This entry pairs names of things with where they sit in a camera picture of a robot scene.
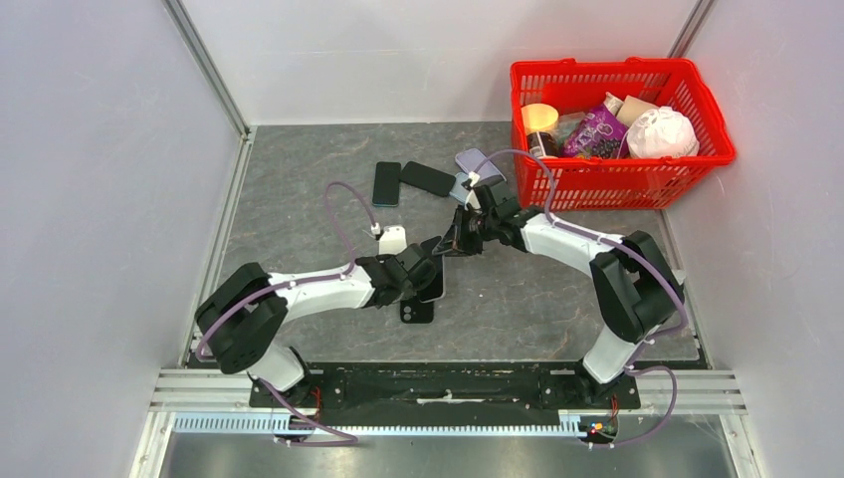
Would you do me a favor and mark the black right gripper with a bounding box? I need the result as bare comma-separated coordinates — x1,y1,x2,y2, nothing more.
435,204,498,258

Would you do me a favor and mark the black phone case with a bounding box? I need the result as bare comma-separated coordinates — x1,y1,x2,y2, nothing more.
399,298,435,325

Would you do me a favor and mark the light blue phone case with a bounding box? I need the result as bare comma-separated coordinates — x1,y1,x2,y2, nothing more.
450,172,469,206

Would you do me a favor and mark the black phone silver edge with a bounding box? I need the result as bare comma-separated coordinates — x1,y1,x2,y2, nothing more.
417,236,445,304

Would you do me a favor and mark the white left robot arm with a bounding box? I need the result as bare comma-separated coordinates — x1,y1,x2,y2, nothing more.
194,244,439,407

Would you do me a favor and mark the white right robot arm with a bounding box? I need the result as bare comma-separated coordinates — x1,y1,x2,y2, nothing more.
440,173,686,407

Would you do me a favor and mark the lilac phone case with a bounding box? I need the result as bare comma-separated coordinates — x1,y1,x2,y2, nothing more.
455,148,504,179

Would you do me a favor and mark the black phone teal edge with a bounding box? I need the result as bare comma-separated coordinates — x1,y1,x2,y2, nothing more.
371,161,402,207

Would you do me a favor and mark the yellow lid jar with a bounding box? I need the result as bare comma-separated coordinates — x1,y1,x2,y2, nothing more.
521,103,559,158

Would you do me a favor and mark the purple snack bag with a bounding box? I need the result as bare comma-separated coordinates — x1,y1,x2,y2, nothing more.
560,104,629,159

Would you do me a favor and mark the beige cardboard tube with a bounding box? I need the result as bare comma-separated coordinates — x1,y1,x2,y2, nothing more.
615,95,657,126

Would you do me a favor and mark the white plastic bag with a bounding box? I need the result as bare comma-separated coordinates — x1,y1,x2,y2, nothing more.
626,107,700,158

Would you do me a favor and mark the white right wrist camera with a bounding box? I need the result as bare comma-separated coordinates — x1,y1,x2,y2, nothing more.
464,172,481,210

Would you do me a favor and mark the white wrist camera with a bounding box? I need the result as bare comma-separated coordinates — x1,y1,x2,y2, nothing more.
377,225,408,255
464,172,481,210

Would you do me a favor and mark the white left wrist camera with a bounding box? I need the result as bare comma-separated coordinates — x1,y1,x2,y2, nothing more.
377,225,408,255

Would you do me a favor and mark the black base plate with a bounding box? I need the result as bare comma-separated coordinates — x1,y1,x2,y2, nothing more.
281,360,641,427

